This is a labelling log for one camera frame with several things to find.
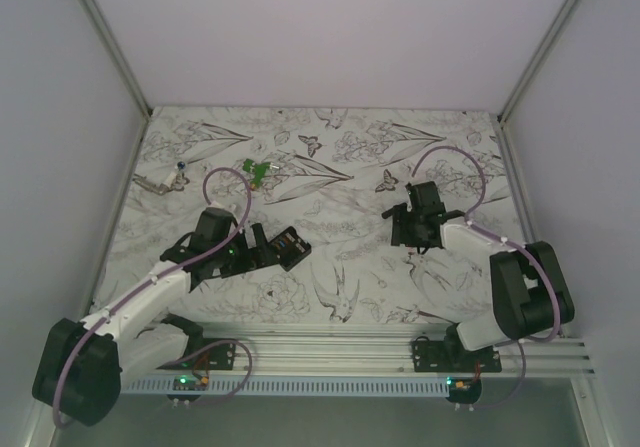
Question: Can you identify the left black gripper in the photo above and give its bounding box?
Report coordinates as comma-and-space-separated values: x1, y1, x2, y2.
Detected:
212, 223, 278, 278

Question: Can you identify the right aluminium frame post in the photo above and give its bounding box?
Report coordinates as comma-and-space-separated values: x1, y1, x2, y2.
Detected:
497, 0, 599, 123

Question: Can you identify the left aluminium frame post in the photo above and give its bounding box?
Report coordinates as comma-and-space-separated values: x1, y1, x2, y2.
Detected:
63, 0, 153, 118

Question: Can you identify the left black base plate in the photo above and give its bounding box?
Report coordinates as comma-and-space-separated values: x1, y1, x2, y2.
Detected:
160, 338, 236, 371

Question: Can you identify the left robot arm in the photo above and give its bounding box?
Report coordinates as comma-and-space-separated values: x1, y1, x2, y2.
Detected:
31, 207, 279, 426

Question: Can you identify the floral patterned table mat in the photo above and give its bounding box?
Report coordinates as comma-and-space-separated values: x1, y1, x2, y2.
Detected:
93, 106, 522, 325

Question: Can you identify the green connector part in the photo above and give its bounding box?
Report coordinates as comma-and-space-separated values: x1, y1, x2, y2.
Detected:
242, 159, 280, 190

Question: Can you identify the right small circuit board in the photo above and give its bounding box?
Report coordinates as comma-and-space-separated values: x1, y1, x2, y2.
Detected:
446, 377, 481, 394

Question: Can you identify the small circuit board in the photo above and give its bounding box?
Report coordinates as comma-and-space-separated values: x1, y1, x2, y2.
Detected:
446, 377, 481, 394
172, 374, 209, 392

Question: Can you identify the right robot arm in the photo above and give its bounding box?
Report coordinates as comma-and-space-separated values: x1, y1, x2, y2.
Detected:
382, 182, 575, 372

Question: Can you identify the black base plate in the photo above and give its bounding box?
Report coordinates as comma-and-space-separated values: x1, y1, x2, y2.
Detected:
160, 338, 236, 371
410, 336, 502, 374

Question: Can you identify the grey slotted cable duct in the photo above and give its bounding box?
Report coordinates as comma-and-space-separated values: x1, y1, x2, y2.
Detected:
121, 373, 449, 398

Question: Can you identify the metal bracket with blue knob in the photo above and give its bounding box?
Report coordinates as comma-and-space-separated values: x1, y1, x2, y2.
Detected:
132, 161, 190, 196

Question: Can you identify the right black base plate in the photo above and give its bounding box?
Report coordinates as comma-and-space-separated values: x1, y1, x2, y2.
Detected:
410, 336, 502, 374

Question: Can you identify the left small circuit board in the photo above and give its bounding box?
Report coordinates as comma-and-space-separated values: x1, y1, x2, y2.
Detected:
172, 374, 209, 392

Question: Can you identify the aluminium frame post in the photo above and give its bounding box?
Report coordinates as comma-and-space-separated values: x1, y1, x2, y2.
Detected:
497, 0, 599, 123
63, 0, 153, 118

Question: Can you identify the black fuse box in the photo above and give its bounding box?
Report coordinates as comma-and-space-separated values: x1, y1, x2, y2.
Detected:
268, 226, 312, 272

